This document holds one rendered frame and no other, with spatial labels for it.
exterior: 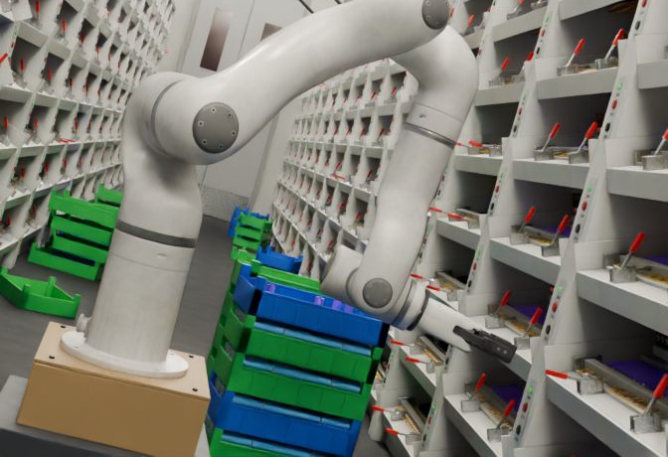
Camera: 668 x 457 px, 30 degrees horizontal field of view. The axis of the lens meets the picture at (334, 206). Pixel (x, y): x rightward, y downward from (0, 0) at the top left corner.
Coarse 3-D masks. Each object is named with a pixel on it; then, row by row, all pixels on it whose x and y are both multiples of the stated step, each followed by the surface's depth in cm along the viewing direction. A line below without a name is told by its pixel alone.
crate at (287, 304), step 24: (240, 288) 266; (264, 288) 273; (288, 288) 274; (264, 312) 253; (288, 312) 255; (312, 312) 256; (336, 312) 257; (360, 312) 277; (336, 336) 258; (360, 336) 259; (384, 336) 260
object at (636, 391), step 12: (588, 360) 222; (588, 372) 218; (600, 372) 214; (612, 372) 211; (612, 384) 208; (624, 384) 202; (636, 384) 200; (624, 396) 198; (636, 396) 197; (648, 396) 192; (660, 408) 187
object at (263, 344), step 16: (240, 336) 254; (256, 336) 254; (272, 336) 254; (240, 352) 253; (256, 352) 254; (272, 352) 255; (288, 352) 255; (304, 352) 256; (320, 352) 257; (336, 352) 258; (304, 368) 257; (320, 368) 257; (336, 368) 258; (352, 368) 259; (368, 368) 260
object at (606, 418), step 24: (552, 360) 224; (576, 360) 223; (600, 360) 223; (624, 360) 226; (552, 384) 220; (576, 384) 214; (576, 408) 206; (600, 408) 196; (624, 408) 195; (600, 432) 193; (624, 432) 181; (624, 456) 182; (648, 456) 172
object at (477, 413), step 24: (456, 384) 295; (480, 384) 276; (504, 384) 296; (456, 408) 280; (480, 408) 277; (504, 408) 267; (480, 432) 258; (504, 432) 250; (480, 456) 256; (504, 456) 235
